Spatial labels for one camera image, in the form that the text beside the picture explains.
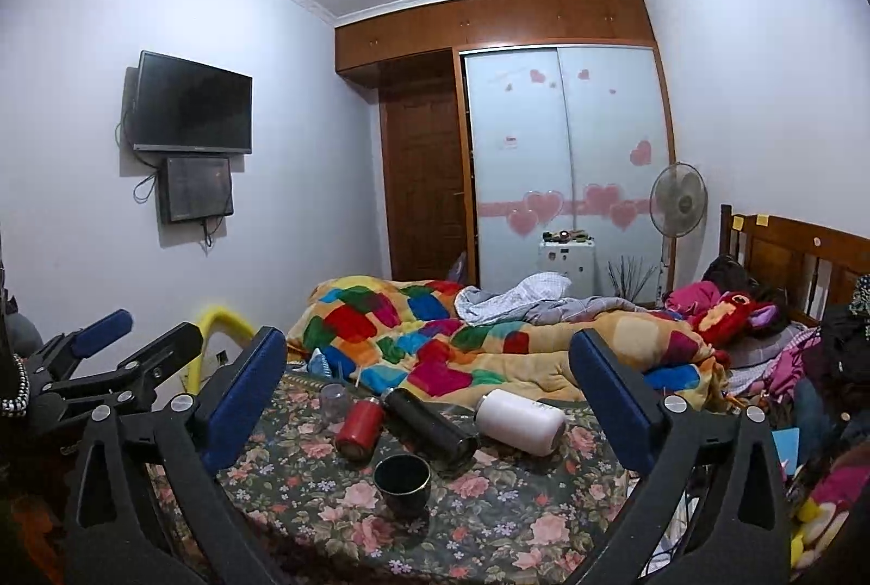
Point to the pink cloth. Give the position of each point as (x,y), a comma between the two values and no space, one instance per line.
(693,296)

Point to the black insulated cup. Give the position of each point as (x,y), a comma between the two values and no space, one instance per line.
(428,425)

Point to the dark floral cloth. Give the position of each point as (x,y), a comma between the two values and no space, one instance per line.
(489,510)

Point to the clear plastic cup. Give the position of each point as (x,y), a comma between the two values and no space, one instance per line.
(334,401)

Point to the brown wooden door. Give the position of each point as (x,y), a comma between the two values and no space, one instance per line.
(425,184)

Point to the black wall television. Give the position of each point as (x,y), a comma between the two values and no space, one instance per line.
(191,104)

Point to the colourful patchwork blanket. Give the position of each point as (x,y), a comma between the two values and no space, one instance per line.
(421,340)

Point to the pile of clothes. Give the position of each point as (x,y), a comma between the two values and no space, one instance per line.
(826,367)

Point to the small black wall monitor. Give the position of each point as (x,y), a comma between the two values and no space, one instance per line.
(197,188)

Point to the small white cabinet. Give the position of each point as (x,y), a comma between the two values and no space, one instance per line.
(567,262)

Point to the wooden wardrobe with heart stickers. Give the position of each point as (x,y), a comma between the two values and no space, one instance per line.
(564,150)

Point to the black bag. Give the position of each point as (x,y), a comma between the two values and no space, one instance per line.
(727,271)

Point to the wooden bed headboard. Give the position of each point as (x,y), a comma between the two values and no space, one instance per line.
(795,252)

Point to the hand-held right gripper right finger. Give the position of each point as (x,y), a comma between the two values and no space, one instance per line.
(610,391)

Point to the standing electric fan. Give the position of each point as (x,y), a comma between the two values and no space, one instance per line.
(678,197)

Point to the yellow curved tube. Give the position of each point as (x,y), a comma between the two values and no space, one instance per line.
(228,323)

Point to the grey checked sheet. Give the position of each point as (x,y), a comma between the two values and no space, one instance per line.
(537,296)

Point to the red insulated cup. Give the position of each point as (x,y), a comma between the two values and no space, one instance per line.
(359,429)

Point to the black open mug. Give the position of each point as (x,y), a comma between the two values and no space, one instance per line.
(402,486)

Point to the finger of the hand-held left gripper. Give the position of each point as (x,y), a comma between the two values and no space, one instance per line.
(103,332)
(163,352)

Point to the red plush toy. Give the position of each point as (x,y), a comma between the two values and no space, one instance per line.
(731,316)

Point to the white insulated cup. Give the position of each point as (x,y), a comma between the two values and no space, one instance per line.
(520,422)

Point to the bundle of dry twigs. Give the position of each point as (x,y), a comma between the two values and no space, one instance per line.
(632,282)

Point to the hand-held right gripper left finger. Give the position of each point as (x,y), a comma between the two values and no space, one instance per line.
(246,391)

